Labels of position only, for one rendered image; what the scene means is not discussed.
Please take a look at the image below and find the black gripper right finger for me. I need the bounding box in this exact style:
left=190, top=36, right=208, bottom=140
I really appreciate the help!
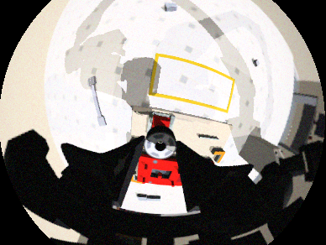
left=176, top=140, right=254, bottom=213

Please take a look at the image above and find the yellow rectangular outline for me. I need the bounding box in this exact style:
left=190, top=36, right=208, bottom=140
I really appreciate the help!
left=150, top=54, right=234, bottom=113

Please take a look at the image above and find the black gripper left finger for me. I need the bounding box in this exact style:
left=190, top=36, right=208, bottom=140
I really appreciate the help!
left=60, top=136, right=145, bottom=207

